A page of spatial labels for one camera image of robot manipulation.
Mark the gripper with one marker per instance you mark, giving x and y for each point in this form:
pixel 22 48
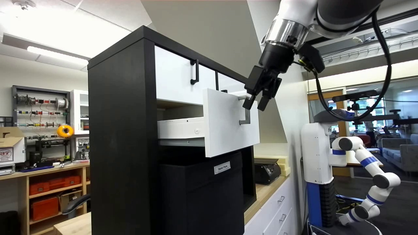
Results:
pixel 276 58

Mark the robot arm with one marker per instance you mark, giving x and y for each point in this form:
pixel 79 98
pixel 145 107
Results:
pixel 295 11

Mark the wide white drawer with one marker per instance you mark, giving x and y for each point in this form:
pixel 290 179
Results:
pixel 173 75

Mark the black cabinet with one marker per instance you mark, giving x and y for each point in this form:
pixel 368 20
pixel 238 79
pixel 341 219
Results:
pixel 120 137

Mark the black desktop device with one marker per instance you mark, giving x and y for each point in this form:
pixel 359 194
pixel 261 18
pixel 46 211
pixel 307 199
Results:
pixel 266 173

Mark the white and blue mobile robot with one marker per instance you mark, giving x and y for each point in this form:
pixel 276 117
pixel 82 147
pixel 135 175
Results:
pixel 316 153

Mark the black fabric bin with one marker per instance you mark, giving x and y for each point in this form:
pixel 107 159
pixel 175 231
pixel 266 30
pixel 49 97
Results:
pixel 202 199

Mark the grey sofa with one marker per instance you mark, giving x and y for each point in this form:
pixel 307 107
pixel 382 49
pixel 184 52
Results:
pixel 400 153

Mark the bench power supply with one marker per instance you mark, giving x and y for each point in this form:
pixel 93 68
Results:
pixel 82 148

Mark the yellow spool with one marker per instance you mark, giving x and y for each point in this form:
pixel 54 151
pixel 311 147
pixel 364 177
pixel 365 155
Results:
pixel 65 131

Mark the ceiling light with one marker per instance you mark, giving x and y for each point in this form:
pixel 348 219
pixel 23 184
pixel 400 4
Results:
pixel 57 54

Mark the black office chair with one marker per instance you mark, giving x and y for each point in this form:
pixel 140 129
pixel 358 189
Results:
pixel 75 205

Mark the small cardboard box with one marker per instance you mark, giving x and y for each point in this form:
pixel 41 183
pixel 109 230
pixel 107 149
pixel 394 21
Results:
pixel 70 199

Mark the row of orange cases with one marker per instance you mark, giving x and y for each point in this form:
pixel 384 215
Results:
pixel 55 184

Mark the large orange case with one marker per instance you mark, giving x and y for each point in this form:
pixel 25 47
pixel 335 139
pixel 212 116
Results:
pixel 44 209

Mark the smoke detector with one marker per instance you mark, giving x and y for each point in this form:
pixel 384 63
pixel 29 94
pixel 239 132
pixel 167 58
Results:
pixel 23 3

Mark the wooden workbench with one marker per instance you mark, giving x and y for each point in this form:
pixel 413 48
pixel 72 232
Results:
pixel 23 192

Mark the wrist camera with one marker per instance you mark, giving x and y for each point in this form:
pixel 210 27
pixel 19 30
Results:
pixel 312 58

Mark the camera on mount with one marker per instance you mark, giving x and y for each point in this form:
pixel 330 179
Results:
pixel 354 95

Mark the white wall cabinet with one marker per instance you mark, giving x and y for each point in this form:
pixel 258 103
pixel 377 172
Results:
pixel 78 111

